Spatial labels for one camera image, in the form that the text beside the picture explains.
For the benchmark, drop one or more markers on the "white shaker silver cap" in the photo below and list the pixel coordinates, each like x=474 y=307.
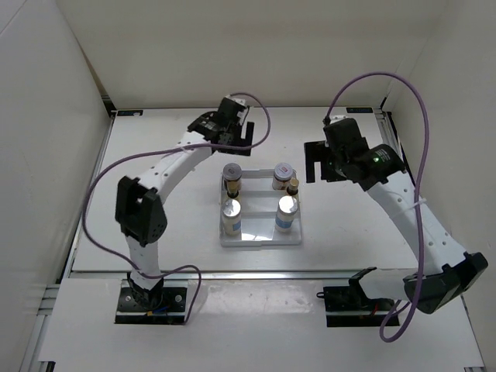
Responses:
x=287 y=209
x=231 y=217

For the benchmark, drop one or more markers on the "aluminium frame rail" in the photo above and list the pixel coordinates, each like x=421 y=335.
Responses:
x=396 y=192
x=73 y=247
x=235 y=275

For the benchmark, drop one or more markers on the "left aluminium frame rail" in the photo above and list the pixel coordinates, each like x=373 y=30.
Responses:
x=73 y=247

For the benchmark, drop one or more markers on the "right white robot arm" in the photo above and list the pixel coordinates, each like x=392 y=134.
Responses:
x=445 y=269

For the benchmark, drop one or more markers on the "black corner label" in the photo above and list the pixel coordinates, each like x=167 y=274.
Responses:
x=359 y=110
x=129 y=113

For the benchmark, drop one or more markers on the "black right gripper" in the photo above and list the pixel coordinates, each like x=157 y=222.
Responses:
x=317 y=153

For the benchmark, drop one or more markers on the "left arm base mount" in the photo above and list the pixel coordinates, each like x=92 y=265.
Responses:
x=171 y=310

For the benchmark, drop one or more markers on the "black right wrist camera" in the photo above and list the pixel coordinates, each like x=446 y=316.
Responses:
x=344 y=134

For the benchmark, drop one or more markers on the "right black corner label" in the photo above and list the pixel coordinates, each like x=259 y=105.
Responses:
x=359 y=110

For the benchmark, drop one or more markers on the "right aluminium frame rail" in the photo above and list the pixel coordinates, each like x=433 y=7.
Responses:
x=396 y=192

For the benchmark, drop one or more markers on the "front aluminium frame rail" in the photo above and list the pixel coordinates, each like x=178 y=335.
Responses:
x=235 y=275

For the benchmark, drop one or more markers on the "left black corner label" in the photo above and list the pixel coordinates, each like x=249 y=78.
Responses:
x=129 y=113

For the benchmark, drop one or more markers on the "white divided organizer tray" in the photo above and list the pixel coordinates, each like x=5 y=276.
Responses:
x=258 y=211

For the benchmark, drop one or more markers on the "spice jar white lid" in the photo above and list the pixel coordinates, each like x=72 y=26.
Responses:
x=283 y=173
x=232 y=172

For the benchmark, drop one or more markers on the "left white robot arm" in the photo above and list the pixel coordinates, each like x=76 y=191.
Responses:
x=139 y=205

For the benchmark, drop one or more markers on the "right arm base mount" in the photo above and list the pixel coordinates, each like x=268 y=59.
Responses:
x=342 y=310

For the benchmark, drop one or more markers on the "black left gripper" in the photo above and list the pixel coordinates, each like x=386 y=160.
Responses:
x=237 y=129

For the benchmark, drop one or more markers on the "small yellow label bottle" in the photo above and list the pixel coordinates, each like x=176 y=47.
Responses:
x=233 y=190
x=293 y=187

